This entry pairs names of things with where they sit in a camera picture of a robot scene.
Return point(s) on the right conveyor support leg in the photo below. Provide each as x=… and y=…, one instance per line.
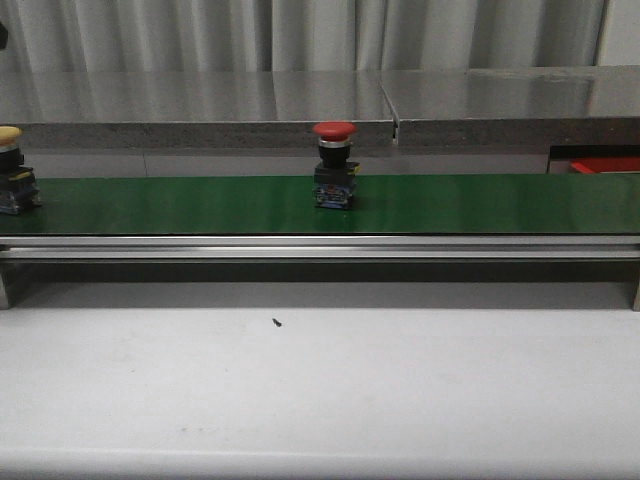
x=631, y=282

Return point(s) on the grey pleated curtain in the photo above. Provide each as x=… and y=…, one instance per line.
x=251, y=36

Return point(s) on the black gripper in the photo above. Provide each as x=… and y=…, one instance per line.
x=3, y=36

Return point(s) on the grey stone counter left slab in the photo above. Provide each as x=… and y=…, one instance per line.
x=176, y=110

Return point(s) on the grey stone counter right slab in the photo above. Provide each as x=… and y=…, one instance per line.
x=541, y=106

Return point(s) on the grey stone counter slab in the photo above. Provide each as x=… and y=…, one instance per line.
x=176, y=110
x=541, y=106

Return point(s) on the red plastic bin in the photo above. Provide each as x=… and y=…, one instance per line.
x=606, y=165

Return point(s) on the aluminium conveyor frame rail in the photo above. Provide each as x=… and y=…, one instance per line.
x=323, y=248

